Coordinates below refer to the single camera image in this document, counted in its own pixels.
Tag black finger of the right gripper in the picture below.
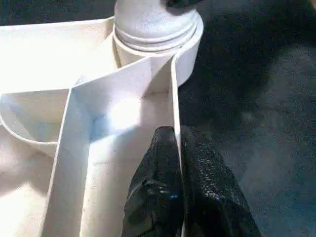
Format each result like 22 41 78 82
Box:
165 0 206 9

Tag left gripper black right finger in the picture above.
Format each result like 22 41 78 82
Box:
180 127 262 237

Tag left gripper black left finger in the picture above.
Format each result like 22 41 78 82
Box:
122 125 184 237

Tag white plastic table leg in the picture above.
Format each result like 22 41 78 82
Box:
112 0 199 54

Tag white plastic table top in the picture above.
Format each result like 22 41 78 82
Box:
0 16 205 237

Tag black work mat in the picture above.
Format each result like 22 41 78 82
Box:
0 0 316 237

